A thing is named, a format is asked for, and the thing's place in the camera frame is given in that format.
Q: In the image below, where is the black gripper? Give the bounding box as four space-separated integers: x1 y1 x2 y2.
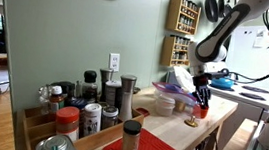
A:
189 73 214 111

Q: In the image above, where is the orange plastic cup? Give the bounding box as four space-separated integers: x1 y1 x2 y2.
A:
191 103 210 120

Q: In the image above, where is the blue kettle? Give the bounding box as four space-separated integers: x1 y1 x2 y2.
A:
209 66 240 91

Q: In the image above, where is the large white crumpled paper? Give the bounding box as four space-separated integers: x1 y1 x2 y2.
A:
170 65 200 94

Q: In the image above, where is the white kitchen stove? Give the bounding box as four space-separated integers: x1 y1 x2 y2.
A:
185 59 269 150

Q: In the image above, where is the white round lidded container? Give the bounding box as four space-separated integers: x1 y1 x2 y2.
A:
153 92 177 118

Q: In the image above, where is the black stove burner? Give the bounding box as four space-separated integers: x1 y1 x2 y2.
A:
240 84 269 94
238 91 267 102

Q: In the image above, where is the white refrigerator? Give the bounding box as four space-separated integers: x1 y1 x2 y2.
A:
222 17 269 91

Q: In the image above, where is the small red square lid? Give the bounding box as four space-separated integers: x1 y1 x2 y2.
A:
134 106 151 119

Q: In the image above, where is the tall steel pepper mill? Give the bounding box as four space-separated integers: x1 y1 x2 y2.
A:
116 73 138 123

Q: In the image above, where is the white paper note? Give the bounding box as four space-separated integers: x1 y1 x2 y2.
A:
252 28 268 49

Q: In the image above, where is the black-lidded brown spice jar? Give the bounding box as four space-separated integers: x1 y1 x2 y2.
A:
120 118 144 150

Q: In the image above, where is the grey-lidded dark canister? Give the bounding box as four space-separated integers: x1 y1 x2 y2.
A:
102 79 124 109

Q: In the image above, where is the black hanging pan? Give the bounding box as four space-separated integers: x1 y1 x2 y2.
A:
215 0 228 18
203 0 221 23

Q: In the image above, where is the dark-lidded glass jar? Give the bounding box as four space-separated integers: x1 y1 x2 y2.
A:
100 104 120 132

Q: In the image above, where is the dark pepper mill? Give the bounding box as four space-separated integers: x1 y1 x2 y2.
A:
96 66 115 104

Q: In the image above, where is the white printed shaker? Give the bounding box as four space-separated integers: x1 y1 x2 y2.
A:
81 101 104 139

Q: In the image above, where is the black-capped glass bottle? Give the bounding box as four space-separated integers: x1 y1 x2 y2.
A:
80 69 102 104

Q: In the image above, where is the blue-lidded jar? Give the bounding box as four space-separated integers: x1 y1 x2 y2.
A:
67 96 88 111

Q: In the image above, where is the black squat jar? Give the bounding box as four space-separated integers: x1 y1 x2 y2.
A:
49 79 77 107

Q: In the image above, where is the red-lidded spice jar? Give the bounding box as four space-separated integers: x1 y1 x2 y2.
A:
52 104 83 143

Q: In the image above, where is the white-capped red-label bottle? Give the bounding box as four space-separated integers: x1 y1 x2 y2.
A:
47 84 67 114

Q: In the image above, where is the metal tin can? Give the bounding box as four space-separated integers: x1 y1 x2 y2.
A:
35 131 86 150

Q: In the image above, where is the clear glass bottle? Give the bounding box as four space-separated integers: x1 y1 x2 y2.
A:
35 84 53 115

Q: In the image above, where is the wooden spice box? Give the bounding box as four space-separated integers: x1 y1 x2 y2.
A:
12 96 146 150

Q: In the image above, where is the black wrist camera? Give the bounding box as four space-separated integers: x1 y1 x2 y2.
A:
207 70 230 83

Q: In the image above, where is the wooden wall spice rack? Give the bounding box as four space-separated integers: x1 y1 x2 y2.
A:
160 33 193 70
164 0 203 36

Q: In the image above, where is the white wall outlet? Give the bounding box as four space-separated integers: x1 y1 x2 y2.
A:
108 51 122 73

